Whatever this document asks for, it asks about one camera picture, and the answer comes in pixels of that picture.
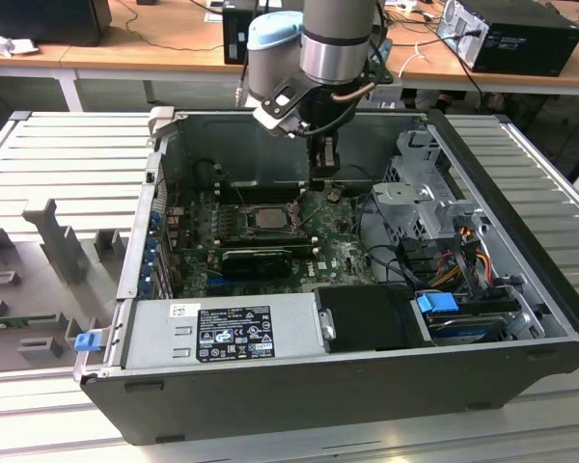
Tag crumpled white paper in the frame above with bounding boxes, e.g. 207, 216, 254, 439
0, 26, 41, 60

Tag large black box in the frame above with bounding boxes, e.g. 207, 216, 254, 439
0, 0, 113, 47

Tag black desktop computer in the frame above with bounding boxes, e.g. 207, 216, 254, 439
437, 0, 579, 77

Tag black round cylinder part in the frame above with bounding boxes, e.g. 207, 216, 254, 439
194, 161, 214, 188

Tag small black computer tower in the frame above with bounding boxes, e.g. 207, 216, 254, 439
221, 4, 252, 67

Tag grey parts rack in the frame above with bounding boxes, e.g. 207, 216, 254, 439
0, 197, 132, 376

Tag blue disk carrier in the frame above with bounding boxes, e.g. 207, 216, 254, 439
414, 291, 459, 318

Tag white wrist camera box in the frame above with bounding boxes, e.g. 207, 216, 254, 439
252, 79, 315, 141

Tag metal socket cover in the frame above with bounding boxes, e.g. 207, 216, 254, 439
289, 181, 327, 232

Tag black power supply label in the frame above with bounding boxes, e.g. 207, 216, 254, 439
195, 304, 275, 362

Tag grey power supply unit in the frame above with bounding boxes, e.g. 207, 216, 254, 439
123, 292, 330, 370

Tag black looped wire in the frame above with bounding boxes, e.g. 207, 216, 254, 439
355, 192, 416, 286

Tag black graphics card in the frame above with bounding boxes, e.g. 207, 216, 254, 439
220, 248, 294, 282

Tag white cable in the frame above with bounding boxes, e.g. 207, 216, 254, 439
398, 41, 429, 81

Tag green RAM stick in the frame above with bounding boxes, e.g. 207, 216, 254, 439
0, 313, 60, 332

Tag silver drive cage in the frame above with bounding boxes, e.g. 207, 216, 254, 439
370, 128, 488, 245

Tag hard disk drive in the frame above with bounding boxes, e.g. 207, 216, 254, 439
424, 312, 507, 346

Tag green motherboard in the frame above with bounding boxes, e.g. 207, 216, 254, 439
166, 182, 382, 298

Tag orange yellow wire bundle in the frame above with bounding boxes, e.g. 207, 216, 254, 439
428, 239, 497, 290

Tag grey case latch handle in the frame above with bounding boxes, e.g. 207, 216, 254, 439
147, 106, 177, 140

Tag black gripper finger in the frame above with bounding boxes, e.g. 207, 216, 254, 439
309, 137, 326, 192
324, 137, 343, 177

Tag blue expansion slot clips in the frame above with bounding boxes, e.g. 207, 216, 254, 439
142, 206, 164, 301

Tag black RAM slot bank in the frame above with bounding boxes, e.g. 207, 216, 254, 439
214, 178, 304, 206
214, 231, 320, 256

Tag black open PC case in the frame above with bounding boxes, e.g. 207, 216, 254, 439
71, 108, 579, 446

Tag CPU socket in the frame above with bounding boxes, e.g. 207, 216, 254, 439
240, 202, 304, 240

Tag blue plastic case latch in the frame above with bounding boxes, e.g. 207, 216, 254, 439
74, 332, 100, 354

